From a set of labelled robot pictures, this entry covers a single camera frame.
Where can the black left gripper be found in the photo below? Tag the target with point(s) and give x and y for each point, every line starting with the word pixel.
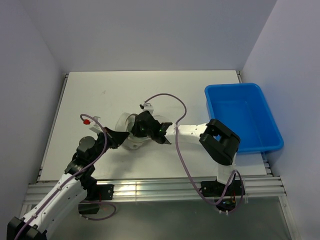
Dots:
pixel 115 138

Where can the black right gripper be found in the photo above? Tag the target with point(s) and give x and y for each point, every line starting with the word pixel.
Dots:
pixel 136 131

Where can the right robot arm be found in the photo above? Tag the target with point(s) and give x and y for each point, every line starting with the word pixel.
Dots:
pixel 220 142

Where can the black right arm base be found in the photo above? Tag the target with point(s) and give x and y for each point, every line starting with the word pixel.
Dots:
pixel 234 194

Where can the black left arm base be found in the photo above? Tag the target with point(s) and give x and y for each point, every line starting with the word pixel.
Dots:
pixel 101 192

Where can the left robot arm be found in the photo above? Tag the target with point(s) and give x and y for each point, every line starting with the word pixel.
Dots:
pixel 74 186

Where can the blue plastic bin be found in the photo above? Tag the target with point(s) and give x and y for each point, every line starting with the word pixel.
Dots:
pixel 243 108

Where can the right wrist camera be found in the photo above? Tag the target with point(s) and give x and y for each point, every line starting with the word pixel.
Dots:
pixel 147 107

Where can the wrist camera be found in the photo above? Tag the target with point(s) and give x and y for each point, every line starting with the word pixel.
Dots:
pixel 147 107
pixel 92 124

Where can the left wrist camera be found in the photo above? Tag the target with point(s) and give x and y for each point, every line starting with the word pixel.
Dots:
pixel 92 124

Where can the aluminium table edge rail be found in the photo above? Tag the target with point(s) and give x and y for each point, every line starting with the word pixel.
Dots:
pixel 176 189

